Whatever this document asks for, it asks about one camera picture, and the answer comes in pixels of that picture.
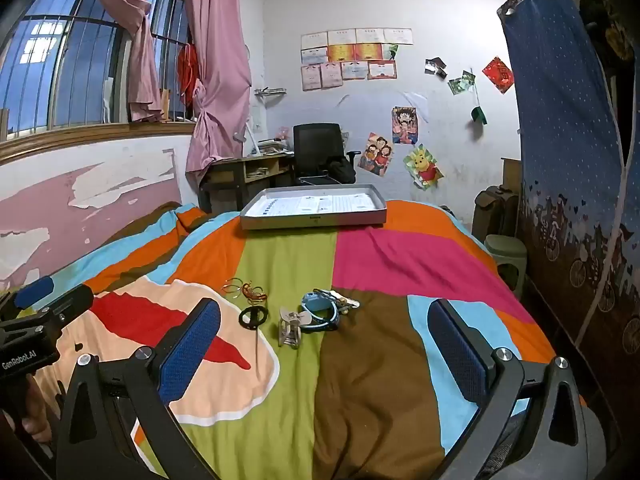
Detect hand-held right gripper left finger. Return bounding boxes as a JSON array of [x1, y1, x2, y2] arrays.
[[54, 298, 222, 480]]

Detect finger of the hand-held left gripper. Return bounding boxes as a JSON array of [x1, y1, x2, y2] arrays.
[[35, 284, 96, 336], [12, 276, 56, 311]]

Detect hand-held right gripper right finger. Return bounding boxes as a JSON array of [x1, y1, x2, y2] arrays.
[[426, 298, 593, 480]]

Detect black hair ring with stick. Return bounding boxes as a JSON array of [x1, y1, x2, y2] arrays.
[[238, 305, 266, 361]]

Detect red string bracelet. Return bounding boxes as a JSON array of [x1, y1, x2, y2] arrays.
[[240, 282, 268, 307]]

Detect silver hair claw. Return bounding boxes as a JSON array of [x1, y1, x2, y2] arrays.
[[277, 307, 312, 350]]

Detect blue wristwatch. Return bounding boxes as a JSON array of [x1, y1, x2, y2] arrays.
[[300, 288, 346, 333]]

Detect grey shallow tray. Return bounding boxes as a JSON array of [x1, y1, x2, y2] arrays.
[[240, 184, 388, 231]]

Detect person's left hand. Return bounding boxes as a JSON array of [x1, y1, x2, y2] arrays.
[[20, 380, 55, 445]]

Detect green plastic stool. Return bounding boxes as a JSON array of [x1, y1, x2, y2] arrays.
[[484, 234, 528, 301]]

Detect colourful patchwork blanket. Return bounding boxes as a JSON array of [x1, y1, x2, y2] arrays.
[[0, 200, 586, 480]]

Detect wooden desk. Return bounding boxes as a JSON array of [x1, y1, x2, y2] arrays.
[[200, 150, 296, 211]]

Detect yellow bear poster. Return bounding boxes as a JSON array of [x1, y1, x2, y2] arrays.
[[403, 144, 445, 191]]

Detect wooden cabinet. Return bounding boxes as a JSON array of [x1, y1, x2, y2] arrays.
[[501, 157, 523, 192]]

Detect white printed paper sheet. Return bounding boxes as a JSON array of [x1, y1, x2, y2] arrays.
[[255, 194, 378, 217]]

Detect cartoon family poster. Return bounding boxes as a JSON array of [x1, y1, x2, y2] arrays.
[[357, 132, 394, 178]]

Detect pile of papers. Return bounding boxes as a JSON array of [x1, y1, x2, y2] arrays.
[[255, 137, 296, 156]]

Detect white desk lamp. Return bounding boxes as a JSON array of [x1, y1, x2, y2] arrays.
[[235, 119, 262, 156]]

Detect barred window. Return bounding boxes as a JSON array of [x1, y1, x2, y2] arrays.
[[0, 0, 201, 133]]

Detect anime character poster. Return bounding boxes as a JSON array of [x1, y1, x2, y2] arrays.
[[391, 106, 420, 145]]

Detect black office chair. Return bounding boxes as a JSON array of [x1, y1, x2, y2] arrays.
[[291, 123, 362, 186]]

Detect red hanging ornament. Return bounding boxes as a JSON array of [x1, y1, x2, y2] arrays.
[[177, 42, 200, 106]]

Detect blue printed curtain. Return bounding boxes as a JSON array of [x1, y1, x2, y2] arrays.
[[497, 0, 640, 396]]

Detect red paper envelope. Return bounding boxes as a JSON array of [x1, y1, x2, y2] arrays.
[[481, 56, 516, 95]]

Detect pink curtain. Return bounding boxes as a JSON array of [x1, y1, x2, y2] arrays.
[[182, 0, 253, 177], [95, 0, 167, 123]]

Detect dark hanging clothes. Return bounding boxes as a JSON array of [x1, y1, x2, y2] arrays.
[[577, 0, 636, 81]]

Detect green wall photo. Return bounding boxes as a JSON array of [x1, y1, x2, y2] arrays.
[[448, 71, 477, 96]]

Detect group of wall certificates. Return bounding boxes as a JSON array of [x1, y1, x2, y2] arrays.
[[300, 27, 415, 92]]

